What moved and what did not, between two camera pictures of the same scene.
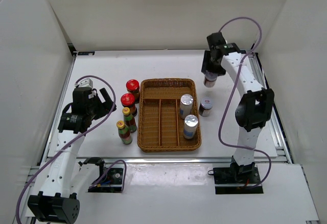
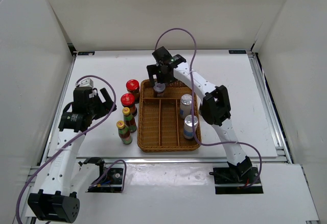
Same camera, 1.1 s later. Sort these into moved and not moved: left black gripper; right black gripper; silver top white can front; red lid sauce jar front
Moved: right black gripper
Not moved: silver top white can front; left black gripper; red lid sauce jar front
